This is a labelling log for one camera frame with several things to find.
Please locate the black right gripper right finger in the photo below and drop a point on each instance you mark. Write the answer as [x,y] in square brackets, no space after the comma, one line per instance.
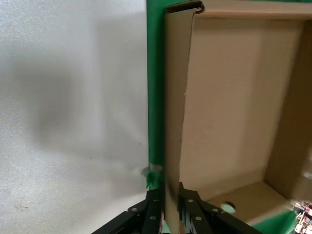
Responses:
[200,219]

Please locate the brown cardboard paper box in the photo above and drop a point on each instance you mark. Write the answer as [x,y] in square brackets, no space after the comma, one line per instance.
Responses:
[231,97]

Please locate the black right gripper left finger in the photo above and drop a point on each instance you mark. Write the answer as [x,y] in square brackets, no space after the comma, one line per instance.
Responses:
[146,217]

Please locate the green table cloth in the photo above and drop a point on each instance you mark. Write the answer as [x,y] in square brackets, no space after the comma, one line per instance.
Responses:
[156,97]

